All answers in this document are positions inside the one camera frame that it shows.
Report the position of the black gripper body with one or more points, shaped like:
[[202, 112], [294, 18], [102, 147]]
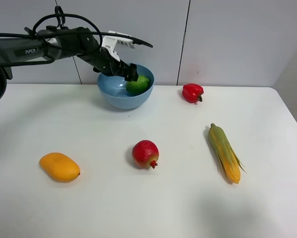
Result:
[[104, 63]]

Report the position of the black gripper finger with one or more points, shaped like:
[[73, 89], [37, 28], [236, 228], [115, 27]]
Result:
[[130, 72]]

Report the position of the green lime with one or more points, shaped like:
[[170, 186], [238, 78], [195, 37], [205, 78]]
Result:
[[139, 86]]

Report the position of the red pomegranate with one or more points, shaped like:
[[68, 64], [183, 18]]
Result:
[[145, 154]]

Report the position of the yellow orange mango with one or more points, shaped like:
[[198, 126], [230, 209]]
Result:
[[60, 167]]

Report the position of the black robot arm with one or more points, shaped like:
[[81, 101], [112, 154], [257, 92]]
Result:
[[47, 46]]

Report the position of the light blue plastic bowl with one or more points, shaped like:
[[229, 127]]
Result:
[[113, 89]]

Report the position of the red bell pepper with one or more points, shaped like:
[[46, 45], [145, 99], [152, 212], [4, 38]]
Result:
[[192, 93]]

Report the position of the corn cob with husk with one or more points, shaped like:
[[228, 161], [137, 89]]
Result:
[[229, 162]]

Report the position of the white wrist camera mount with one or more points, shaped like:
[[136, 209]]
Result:
[[110, 42]]

